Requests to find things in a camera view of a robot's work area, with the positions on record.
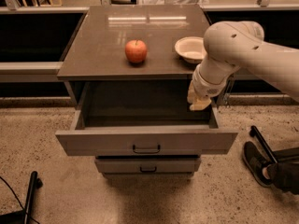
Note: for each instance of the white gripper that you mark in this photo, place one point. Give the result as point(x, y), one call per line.
point(206, 88)

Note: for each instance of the grey top drawer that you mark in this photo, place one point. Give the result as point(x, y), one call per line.
point(144, 117)

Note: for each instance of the grey drawer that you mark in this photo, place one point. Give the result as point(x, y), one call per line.
point(148, 165)
point(144, 117)

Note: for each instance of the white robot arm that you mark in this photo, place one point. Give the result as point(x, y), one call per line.
point(232, 45)

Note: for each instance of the grey drawer cabinet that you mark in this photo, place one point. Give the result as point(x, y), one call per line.
point(98, 51)

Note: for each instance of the grey bottom drawer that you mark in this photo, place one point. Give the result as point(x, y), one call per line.
point(148, 165)

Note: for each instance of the white paper bowl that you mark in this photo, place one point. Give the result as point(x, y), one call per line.
point(191, 49)

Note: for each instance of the red apple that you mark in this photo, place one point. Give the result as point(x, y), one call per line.
point(136, 51)

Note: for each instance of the black shoe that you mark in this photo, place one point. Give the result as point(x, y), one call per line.
point(255, 161)

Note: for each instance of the dark trouser leg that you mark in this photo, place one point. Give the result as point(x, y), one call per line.
point(285, 176)

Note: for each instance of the grey metal railing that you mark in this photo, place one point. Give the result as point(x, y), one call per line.
point(30, 71)

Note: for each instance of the black chair base left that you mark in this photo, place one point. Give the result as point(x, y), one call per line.
point(25, 214)

